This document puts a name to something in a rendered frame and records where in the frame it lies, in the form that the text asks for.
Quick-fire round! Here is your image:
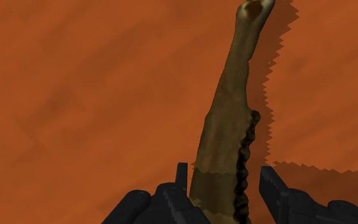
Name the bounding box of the long olive brown bread knife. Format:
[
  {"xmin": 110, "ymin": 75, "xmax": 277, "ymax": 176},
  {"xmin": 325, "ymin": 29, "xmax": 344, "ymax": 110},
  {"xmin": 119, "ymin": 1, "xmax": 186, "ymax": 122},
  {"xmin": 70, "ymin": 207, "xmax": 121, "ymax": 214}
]
[{"xmin": 188, "ymin": 0, "xmax": 277, "ymax": 224}]

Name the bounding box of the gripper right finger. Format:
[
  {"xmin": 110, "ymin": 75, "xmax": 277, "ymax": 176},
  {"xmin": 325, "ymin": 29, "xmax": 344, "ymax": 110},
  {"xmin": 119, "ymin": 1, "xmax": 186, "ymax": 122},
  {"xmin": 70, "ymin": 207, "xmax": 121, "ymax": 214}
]
[{"xmin": 258, "ymin": 165, "xmax": 358, "ymax": 224}]

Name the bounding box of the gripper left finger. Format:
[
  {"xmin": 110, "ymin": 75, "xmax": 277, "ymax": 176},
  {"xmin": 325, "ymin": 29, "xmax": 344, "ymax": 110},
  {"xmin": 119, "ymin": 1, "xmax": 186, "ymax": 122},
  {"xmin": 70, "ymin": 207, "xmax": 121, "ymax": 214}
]
[{"xmin": 101, "ymin": 162, "xmax": 210, "ymax": 224}]

